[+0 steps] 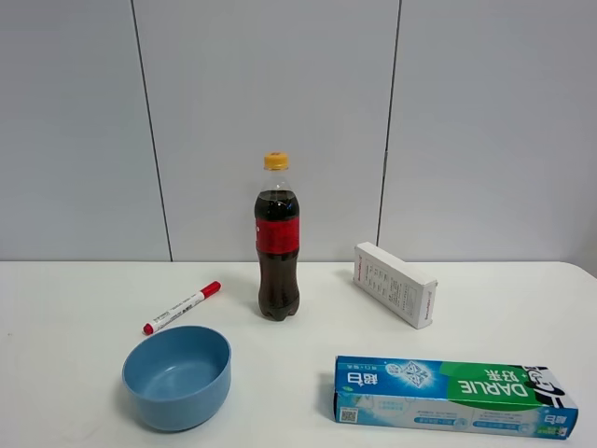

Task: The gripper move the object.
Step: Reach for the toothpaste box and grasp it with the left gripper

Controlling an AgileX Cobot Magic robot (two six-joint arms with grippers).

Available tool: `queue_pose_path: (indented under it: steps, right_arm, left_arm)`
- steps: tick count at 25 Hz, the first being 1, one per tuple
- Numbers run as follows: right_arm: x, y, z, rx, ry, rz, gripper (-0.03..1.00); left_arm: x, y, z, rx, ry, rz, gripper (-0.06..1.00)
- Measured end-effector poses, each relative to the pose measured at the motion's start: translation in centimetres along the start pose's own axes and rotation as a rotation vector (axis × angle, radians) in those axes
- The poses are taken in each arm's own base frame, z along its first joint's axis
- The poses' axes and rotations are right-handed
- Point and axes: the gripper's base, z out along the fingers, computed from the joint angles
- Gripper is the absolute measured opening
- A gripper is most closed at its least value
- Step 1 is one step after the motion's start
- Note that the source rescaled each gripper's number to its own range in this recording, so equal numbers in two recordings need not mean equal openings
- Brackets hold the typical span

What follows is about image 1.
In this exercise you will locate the blue green toothpaste box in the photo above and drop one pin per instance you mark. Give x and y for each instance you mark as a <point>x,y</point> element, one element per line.
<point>483,398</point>

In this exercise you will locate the cola bottle yellow cap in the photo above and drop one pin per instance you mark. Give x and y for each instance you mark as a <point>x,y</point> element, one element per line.
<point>276,212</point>

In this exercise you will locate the red white marker pen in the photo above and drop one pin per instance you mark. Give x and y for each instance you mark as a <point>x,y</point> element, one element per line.
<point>170,315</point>

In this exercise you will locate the white cardboard box red text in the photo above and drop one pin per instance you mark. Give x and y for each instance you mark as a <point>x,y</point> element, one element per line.
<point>399,286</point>

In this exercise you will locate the blue plastic bowl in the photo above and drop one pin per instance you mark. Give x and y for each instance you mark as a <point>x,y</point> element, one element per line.
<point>178,378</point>

